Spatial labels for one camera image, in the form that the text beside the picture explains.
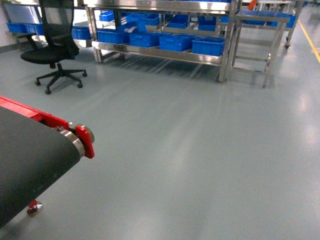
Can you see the small steel table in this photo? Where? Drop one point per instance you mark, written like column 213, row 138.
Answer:
column 260, row 28

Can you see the black office chair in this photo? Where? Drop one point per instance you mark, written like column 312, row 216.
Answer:
column 57, row 21

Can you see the blue bin on rack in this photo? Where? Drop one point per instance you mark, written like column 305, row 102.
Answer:
column 113, row 36
column 177, row 43
column 211, row 46
column 146, row 39

